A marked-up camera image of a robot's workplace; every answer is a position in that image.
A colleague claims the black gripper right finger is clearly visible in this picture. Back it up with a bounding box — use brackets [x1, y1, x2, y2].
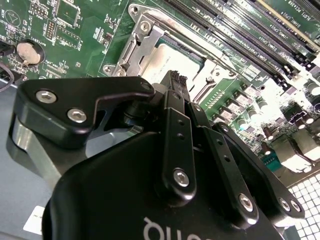
[179, 74, 307, 230]

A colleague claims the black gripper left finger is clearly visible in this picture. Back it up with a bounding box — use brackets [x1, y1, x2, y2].
[14, 70, 198, 204]

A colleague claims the metal socket cover frame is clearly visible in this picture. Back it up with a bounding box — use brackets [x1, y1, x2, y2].
[129, 22, 238, 101]

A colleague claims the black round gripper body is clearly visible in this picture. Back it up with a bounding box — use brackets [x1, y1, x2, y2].
[41, 128, 287, 240]

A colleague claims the metal locking lever wire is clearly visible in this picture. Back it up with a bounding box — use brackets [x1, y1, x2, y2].
[194, 74, 221, 101]

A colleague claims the silver CPU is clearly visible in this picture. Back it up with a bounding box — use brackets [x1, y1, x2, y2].
[139, 33, 208, 92]

